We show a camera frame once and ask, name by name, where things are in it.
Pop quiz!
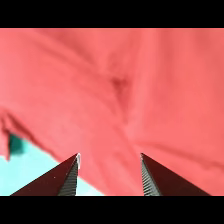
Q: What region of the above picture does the red garment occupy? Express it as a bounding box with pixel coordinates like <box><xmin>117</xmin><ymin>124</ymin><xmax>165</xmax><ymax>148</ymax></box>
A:
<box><xmin>0</xmin><ymin>27</ymin><xmax>224</xmax><ymax>197</ymax></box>

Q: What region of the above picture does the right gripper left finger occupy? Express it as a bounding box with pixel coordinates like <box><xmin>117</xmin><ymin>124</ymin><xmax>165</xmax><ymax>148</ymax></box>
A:
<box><xmin>10</xmin><ymin>152</ymin><xmax>82</xmax><ymax>197</ymax></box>

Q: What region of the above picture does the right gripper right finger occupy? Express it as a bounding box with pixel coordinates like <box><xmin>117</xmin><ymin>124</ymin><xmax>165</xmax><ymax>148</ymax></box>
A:
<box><xmin>139</xmin><ymin>152</ymin><xmax>211</xmax><ymax>197</ymax></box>

